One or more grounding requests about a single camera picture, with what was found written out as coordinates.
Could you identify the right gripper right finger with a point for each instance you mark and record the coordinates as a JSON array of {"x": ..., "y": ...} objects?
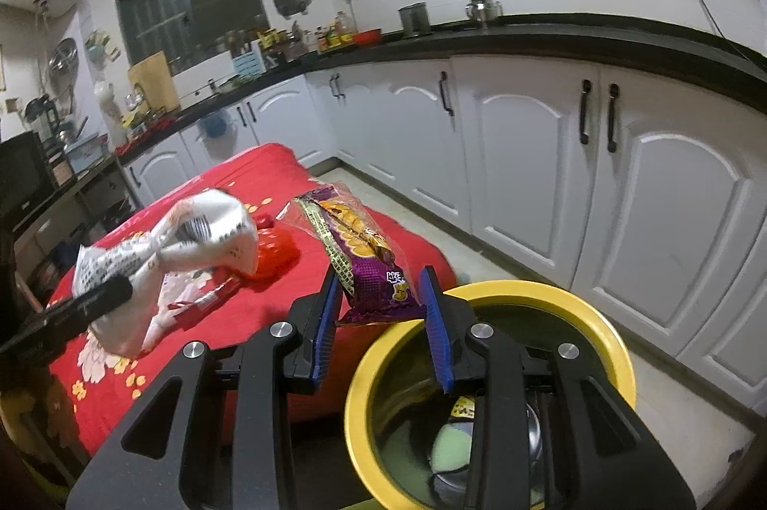
[{"x": 543, "y": 421}]

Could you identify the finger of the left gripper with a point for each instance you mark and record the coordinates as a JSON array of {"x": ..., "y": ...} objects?
[{"x": 46, "y": 336}]

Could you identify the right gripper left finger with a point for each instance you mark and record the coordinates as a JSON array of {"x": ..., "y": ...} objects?
[{"x": 164, "y": 452}]

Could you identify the red plastic bag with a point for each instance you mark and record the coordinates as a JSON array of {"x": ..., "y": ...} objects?
[{"x": 277, "y": 253}]

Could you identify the white printed plastic bag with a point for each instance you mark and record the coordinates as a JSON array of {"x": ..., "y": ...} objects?
[{"x": 210, "y": 229}]

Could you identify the purple snack wrapper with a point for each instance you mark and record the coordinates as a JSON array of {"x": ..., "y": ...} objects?
[{"x": 376, "y": 283}]

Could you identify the yellow paper box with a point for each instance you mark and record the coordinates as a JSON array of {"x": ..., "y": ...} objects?
[{"x": 463, "y": 409}]

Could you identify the green mesh scrub sponge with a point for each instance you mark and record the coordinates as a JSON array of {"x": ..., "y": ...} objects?
[{"x": 452, "y": 447}]

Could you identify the yellow rimmed trash bin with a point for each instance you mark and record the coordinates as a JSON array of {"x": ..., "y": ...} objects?
[{"x": 506, "y": 296}]

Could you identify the black microwave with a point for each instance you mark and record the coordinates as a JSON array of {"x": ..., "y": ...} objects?
[{"x": 26, "y": 177}]

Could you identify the wooden cutting board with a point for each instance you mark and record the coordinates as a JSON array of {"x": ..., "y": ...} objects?
[{"x": 151, "y": 77}]

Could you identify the red bowl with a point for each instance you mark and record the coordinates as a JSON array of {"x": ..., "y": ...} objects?
[{"x": 368, "y": 38}]

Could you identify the grey metal canister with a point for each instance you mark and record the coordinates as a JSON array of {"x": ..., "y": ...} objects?
[{"x": 415, "y": 20}]

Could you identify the steel teapot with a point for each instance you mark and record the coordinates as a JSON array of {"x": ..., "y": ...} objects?
[{"x": 484, "y": 13}]

